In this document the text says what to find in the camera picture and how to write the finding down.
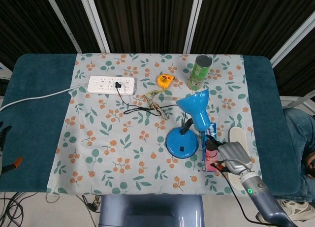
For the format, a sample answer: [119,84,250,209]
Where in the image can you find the white power strip cable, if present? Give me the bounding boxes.
[0,84,89,112]

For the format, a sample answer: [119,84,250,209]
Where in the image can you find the yellow green lanyard cord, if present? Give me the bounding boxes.
[144,89,165,100]

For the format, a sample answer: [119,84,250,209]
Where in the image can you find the braided beige rope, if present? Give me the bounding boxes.
[146,98,170,121]

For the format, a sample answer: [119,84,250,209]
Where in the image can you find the white shoe insole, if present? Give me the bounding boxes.
[226,127,253,191]

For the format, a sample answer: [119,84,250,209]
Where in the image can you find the yellow tape measure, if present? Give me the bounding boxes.
[157,74,175,89]

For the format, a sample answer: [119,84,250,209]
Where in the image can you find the floral tablecloth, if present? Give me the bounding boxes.
[46,53,262,196]

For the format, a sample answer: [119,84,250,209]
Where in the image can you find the black floor plug cable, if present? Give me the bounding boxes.
[81,195,102,213]

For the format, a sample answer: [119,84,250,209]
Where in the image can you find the black floor cables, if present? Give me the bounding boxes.
[0,192,32,227]

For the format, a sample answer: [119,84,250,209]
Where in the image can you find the blue Oreo cookie box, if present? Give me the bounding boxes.
[200,122,221,172]

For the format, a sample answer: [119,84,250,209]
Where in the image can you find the beige sneaker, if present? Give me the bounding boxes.
[255,198,312,224]

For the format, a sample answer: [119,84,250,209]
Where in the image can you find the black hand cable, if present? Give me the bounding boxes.
[214,158,271,225]

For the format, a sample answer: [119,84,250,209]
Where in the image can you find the black clamp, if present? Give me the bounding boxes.
[0,125,12,149]

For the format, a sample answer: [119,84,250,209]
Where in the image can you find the white power strip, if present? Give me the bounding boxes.
[87,75,137,96]

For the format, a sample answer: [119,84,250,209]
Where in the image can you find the green snack can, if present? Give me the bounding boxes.
[188,54,213,91]

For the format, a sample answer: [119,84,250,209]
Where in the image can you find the black lamp power cord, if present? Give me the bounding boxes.
[114,81,189,132]

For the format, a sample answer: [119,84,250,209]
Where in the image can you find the blue desk lamp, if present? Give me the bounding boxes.
[165,89,213,159]

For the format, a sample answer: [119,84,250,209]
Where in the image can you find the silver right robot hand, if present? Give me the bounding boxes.
[213,141,254,175]

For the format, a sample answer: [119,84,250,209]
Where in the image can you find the teal table cover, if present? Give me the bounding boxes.
[0,53,302,197]

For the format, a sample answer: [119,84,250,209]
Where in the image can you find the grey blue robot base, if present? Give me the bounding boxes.
[98,195,205,227]

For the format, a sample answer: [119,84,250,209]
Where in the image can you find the white double frame post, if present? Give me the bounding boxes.
[78,0,110,53]

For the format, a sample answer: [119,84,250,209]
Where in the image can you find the person in blue jeans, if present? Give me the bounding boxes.
[273,107,315,203]

